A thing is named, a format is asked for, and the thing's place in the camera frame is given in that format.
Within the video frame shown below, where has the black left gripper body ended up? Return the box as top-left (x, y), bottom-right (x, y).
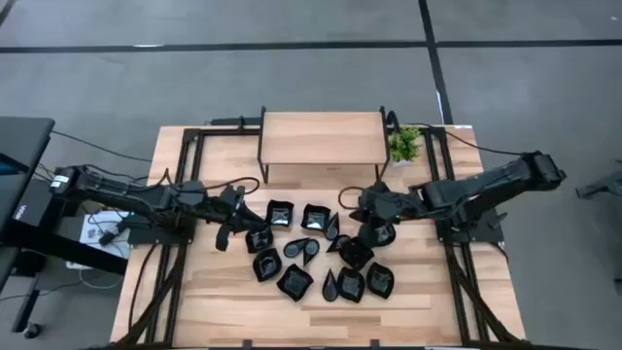
top-left (206, 184), bottom-right (250, 228)

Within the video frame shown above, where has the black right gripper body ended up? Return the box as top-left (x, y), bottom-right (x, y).
top-left (358, 180), bottom-right (425, 221)

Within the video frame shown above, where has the black wavy square mini plate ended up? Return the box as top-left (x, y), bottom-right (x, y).
top-left (276, 263), bottom-right (315, 303)
top-left (265, 199), bottom-right (295, 228)
top-left (300, 203), bottom-right (332, 232)

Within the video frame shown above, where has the green plant in white pot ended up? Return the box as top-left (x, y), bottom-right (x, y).
top-left (387, 125), bottom-right (423, 167)

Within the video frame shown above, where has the group of black trays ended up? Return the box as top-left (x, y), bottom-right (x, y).
top-left (111, 126), bottom-right (530, 350)

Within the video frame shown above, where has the black clamp bar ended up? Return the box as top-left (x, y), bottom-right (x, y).
top-left (209, 115), bottom-right (263, 127)

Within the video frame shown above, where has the wooden shelf with black legs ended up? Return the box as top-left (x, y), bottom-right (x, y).
top-left (256, 105), bottom-right (391, 185)

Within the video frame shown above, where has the white paper sheet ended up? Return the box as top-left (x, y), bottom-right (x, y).
top-left (79, 209), bottom-right (133, 260)

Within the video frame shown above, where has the black computer box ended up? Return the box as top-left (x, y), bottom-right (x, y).
top-left (12, 178), bottom-right (67, 229)

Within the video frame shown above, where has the grey chair base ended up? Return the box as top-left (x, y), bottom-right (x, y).
top-left (575, 167), bottom-right (622, 200)

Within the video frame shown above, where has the black right gripper cable loop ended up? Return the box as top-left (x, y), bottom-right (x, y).
top-left (337, 186), bottom-right (364, 211)

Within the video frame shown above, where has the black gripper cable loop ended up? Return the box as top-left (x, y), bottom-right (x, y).
top-left (337, 186), bottom-right (364, 211)
top-left (206, 176), bottom-right (262, 196)

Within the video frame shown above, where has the black left gripper cable loop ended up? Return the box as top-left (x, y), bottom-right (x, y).
top-left (206, 176), bottom-right (262, 196)

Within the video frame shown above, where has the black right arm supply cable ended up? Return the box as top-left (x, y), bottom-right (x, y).
top-left (410, 123), bottom-right (525, 158)

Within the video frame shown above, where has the black floor cable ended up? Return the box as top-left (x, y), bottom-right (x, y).
top-left (51, 129), bottom-right (153, 163)

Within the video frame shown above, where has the black desk base frame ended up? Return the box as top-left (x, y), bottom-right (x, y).
top-left (0, 226), bottom-right (130, 336)

